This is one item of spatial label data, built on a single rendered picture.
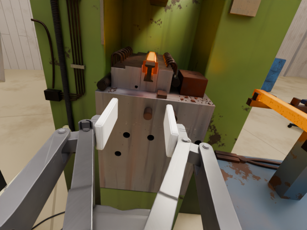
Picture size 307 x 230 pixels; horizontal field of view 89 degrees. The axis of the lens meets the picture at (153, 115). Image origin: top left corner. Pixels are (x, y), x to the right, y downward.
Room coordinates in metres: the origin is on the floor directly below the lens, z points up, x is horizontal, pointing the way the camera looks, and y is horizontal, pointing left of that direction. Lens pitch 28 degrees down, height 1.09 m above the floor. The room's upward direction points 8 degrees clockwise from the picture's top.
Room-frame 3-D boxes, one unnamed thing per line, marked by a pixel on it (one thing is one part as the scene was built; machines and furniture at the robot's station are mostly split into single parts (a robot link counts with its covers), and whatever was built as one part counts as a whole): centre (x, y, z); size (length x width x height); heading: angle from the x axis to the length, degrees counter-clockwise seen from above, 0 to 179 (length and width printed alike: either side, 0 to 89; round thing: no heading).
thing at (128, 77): (0.72, 0.07, 0.96); 0.42 x 0.20 x 0.09; 3
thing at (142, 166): (0.73, 0.01, 0.69); 0.56 x 0.38 x 0.45; 3
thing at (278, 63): (4.84, -3.10, 0.46); 0.64 x 0.61 x 0.92; 27
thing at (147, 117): (0.43, 0.02, 0.87); 0.04 x 0.03 x 0.03; 3
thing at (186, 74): (0.58, -0.12, 0.95); 0.12 x 0.09 x 0.07; 3
